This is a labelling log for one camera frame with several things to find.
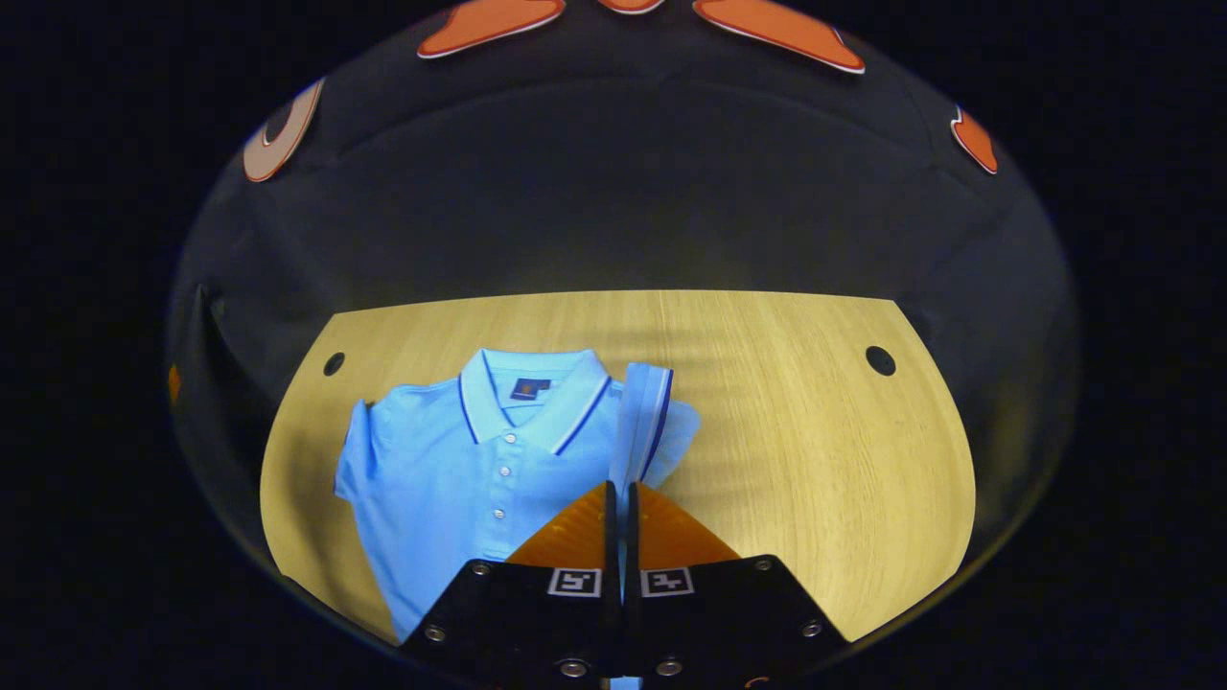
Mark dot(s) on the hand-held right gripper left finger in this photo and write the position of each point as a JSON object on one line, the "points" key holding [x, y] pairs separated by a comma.
{"points": [[537, 623]]}

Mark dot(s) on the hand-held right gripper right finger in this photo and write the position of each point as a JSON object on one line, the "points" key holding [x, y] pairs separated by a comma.
{"points": [[709, 623]]}

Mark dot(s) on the light blue polo T-shirt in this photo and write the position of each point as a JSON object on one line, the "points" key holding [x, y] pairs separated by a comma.
{"points": [[460, 470]]}

